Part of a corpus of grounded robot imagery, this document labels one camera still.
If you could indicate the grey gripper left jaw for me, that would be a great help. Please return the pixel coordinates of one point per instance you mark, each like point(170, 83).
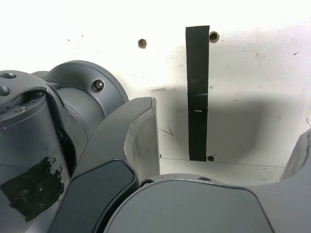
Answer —
point(102, 170)

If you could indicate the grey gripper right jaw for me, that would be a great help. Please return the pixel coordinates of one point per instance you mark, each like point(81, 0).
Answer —
point(206, 208)

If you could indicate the black tape strip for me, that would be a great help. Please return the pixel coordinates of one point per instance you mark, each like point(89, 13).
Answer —
point(198, 97)

